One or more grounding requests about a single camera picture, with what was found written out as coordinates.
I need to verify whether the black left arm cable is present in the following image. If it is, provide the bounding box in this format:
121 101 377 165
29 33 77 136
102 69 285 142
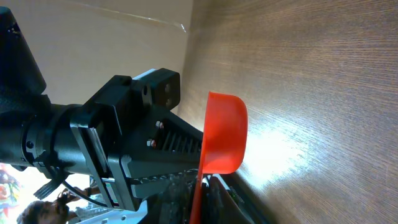
32 172 109 208

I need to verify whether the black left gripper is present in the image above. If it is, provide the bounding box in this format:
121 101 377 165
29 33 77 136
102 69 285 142
70 68 203 211

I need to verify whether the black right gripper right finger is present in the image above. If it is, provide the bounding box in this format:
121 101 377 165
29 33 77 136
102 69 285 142
201 174 267 224

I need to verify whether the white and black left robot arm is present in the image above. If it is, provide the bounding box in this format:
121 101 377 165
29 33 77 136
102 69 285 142
1 7 203 211

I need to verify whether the orange plastic measuring scoop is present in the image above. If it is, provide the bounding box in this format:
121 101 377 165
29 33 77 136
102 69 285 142
190 91 248 224

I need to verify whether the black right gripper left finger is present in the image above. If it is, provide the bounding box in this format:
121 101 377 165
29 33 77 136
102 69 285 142
146 174 197 224

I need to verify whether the person in background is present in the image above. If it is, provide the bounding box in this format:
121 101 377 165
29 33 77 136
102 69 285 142
16 189 109 224

